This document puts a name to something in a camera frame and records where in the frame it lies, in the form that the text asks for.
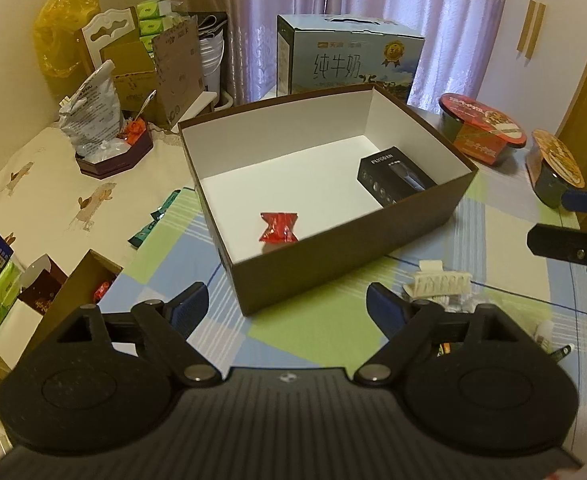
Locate yellow plastic bag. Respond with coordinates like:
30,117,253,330
34,0,98,93

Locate large brown cardboard box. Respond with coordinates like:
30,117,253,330
178,84,478,317

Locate dark red octagonal box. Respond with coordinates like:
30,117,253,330
75,127,154,180

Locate silver foil bag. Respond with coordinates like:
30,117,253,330
58,60,124,157

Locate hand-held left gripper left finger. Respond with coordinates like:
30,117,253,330
54,281,220,387

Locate small brown open carton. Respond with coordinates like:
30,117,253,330
16,249,123,356

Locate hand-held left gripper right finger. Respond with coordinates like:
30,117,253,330
353,282,524,387

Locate open corrugated cardboard box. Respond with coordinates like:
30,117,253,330
104,16,205,128

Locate small black product box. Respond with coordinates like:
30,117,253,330
357,146,437,208

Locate green sachet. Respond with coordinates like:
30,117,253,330
151,190,182,221
128,220,157,250

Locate beige printed tablecloth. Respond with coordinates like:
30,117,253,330
0,125,199,311

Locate blue milk carton case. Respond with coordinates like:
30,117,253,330
277,14,425,107

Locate red lid instant noodle bowl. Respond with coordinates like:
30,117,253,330
438,93,528,168

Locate wooden wall handles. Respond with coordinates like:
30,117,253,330
517,0,547,61

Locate white ornate cardboard cutout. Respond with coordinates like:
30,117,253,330
81,7,139,72

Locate orange wrapped snack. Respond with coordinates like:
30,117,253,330
125,119,147,146

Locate green tissue pack bundle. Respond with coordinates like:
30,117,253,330
136,0,189,56

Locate metal spoon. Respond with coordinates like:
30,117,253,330
134,89,158,123

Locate red wrapped candy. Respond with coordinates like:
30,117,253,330
260,212,300,244

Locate white plastic bucket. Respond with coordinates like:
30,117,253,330
198,30,224,92

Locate green instant noodle bowl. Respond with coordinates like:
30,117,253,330
526,129,585,209

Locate plaid tablecloth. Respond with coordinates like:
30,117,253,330
98,105,587,378

